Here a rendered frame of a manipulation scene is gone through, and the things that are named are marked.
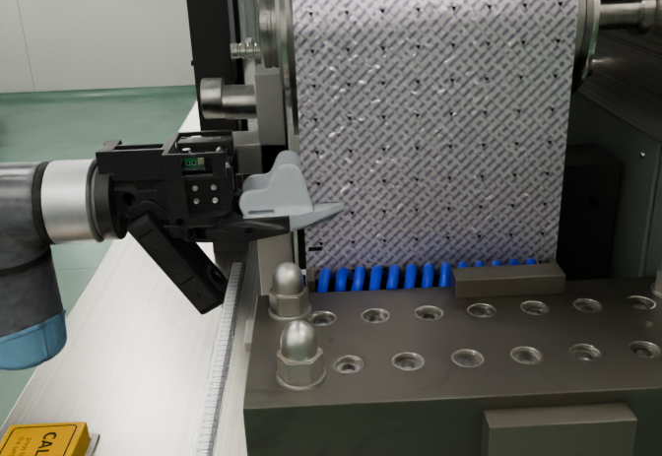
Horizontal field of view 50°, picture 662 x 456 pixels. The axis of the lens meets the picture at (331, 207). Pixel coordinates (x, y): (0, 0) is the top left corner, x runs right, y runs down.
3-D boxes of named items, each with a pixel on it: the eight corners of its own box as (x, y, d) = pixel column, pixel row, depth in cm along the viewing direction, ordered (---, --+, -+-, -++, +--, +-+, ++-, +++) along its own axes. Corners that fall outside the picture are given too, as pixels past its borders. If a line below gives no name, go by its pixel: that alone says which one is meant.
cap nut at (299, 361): (277, 362, 54) (273, 309, 52) (325, 359, 54) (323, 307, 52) (275, 392, 50) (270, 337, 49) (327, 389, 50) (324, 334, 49)
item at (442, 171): (306, 279, 68) (297, 86, 61) (553, 267, 68) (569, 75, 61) (306, 282, 67) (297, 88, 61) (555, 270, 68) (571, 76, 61)
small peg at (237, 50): (230, 42, 64) (231, 58, 64) (261, 40, 64) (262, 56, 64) (231, 43, 65) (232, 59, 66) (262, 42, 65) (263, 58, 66)
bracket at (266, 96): (243, 328, 83) (219, 65, 72) (298, 326, 83) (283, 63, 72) (240, 353, 79) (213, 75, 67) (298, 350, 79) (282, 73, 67)
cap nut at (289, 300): (269, 300, 62) (265, 254, 61) (310, 298, 63) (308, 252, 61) (267, 322, 59) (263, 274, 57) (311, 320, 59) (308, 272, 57)
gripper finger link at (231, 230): (289, 223, 60) (184, 227, 60) (290, 239, 61) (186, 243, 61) (291, 202, 65) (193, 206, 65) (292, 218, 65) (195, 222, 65)
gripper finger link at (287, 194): (344, 166, 60) (233, 170, 60) (346, 230, 62) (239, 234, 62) (342, 155, 63) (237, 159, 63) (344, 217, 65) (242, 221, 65)
